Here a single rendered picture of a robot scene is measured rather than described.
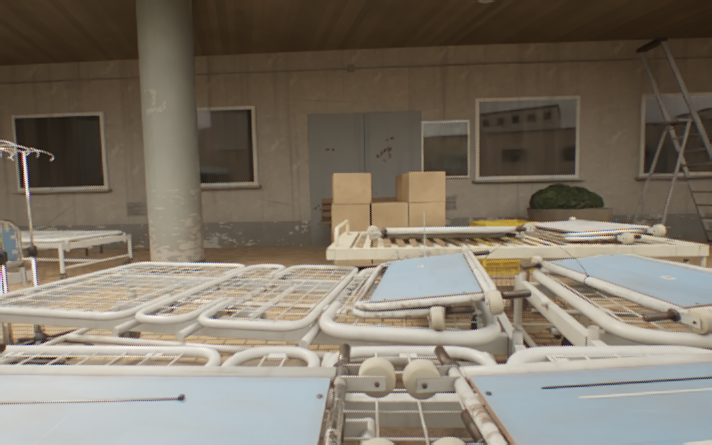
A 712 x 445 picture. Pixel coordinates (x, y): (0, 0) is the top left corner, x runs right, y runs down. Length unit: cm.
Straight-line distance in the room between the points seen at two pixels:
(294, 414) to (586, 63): 725
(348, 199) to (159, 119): 235
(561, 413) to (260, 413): 42
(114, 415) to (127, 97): 726
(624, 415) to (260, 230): 621
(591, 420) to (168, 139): 455
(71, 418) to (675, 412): 85
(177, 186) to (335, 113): 298
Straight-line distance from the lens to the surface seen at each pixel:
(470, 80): 675
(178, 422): 62
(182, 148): 474
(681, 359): 90
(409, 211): 390
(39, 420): 73
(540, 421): 61
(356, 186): 381
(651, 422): 68
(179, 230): 470
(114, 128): 782
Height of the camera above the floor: 87
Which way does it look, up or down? 4 degrees down
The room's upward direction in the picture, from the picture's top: 1 degrees counter-clockwise
